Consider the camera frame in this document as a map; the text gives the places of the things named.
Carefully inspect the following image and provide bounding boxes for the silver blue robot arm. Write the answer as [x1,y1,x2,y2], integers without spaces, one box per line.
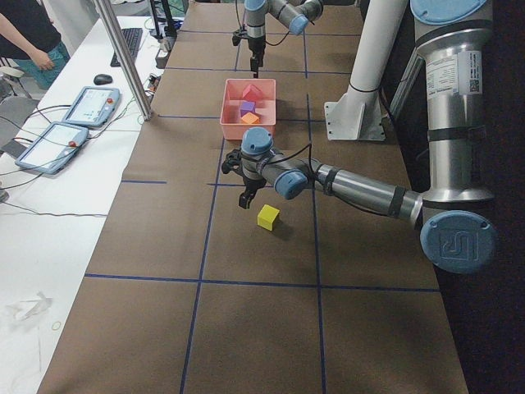
[241,0,323,78]
[221,1,497,274]

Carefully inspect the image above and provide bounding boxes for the blue teach pendant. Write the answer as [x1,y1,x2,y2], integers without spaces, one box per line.
[15,121,89,175]
[62,86,121,127]

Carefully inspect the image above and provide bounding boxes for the lower blue teach pendant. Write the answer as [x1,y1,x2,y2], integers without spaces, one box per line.
[15,121,89,175]

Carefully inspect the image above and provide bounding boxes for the aluminium frame post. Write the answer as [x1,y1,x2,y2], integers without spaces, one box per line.
[94,0,153,121]

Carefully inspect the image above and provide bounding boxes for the orange foam block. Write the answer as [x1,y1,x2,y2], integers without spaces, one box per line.
[241,112,260,125]

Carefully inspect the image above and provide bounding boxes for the yellow foam block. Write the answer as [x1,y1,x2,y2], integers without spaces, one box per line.
[257,204,281,231]

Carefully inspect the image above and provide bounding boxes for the black keyboard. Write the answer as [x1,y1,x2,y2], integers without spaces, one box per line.
[121,27,143,63]

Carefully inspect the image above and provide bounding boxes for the purple foam block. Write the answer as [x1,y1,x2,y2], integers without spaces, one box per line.
[239,101,257,119]

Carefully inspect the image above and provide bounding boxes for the white pedestal column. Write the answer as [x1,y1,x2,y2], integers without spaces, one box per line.
[324,0,408,141]

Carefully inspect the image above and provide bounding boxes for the pink plastic bin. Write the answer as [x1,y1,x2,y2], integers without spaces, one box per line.
[220,79,276,140]

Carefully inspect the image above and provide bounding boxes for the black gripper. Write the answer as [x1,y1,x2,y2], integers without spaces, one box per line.
[238,174,267,209]
[248,35,266,78]

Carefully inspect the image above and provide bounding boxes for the crumpled clear plastic wrap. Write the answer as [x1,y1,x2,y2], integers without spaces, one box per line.
[5,291,53,323]

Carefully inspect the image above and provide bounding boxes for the person in dark shirt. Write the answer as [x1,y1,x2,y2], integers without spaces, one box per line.
[1,0,70,90]

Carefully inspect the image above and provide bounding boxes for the red foam block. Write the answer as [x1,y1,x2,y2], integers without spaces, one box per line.
[241,84,264,102]

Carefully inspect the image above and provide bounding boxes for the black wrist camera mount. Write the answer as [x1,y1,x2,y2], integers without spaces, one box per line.
[232,27,249,47]

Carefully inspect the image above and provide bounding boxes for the upper blue teach pendant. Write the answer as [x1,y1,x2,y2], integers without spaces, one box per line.
[62,86,121,127]

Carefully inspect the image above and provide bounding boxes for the black computer mouse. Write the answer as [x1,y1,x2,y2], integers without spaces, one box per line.
[94,74,113,85]

